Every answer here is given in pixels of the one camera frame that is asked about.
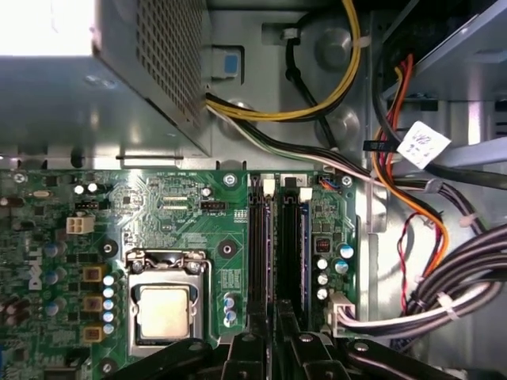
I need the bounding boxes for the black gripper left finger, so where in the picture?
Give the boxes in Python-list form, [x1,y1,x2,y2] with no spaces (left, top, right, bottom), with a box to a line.
[114,303,274,380]

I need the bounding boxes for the silver CPU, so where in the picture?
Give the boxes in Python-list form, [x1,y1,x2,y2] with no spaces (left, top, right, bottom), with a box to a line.
[140,287,189,340]

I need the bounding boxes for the metal CPU socket cover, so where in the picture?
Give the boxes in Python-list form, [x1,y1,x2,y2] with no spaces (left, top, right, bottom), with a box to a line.
[125,248,212,357]

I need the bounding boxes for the green Dell motherboard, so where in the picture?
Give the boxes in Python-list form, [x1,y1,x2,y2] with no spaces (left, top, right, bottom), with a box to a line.
[0,169,360,380]

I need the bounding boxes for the white four-pin power socket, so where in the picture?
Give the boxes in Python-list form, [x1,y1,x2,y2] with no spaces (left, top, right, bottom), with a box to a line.
[66,213,95,235]

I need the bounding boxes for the white cable tag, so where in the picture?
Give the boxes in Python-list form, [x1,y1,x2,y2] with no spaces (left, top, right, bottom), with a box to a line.
[397,120,452,170]

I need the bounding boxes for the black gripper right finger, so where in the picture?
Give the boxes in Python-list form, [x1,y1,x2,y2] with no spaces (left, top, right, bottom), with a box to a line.
[276,299,452,380]

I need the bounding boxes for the white board connector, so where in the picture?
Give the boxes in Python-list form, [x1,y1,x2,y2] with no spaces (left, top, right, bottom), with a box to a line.
[327,292,357,337]

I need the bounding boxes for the grey black wire bundle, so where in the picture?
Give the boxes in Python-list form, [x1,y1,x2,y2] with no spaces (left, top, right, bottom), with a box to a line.
[340,223,507,337]

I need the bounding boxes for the thin black cable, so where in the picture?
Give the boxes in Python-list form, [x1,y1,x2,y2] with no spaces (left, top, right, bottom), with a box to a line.
[283,29,337,150]

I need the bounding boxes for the thin wire locking lever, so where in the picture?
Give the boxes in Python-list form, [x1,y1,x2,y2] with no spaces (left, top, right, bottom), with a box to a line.
[204,256,221,348]

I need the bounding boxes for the white black wire bundle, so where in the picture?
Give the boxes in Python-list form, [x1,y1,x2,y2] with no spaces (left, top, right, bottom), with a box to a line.
[205,104,397,189]

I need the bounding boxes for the yellow black power wire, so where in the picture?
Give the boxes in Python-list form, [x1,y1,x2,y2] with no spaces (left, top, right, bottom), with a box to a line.
[205,0,361,122]

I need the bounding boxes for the grey metal power supply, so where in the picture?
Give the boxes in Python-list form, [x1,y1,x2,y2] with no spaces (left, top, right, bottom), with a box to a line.
[90,0,213,158]

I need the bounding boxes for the black flat cable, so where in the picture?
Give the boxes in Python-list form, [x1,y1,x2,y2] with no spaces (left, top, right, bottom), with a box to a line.
[362,35,507,193]

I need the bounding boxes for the orange red power wires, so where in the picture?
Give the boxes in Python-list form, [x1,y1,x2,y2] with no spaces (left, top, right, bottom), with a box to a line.
[372,53,451,278]

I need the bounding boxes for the red black twisted wire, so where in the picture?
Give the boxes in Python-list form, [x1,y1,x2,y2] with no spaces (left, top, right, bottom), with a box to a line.
[398,211,444,314]

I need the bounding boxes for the black open PC case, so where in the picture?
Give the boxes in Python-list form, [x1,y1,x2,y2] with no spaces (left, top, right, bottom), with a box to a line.
[0,0,507,380]

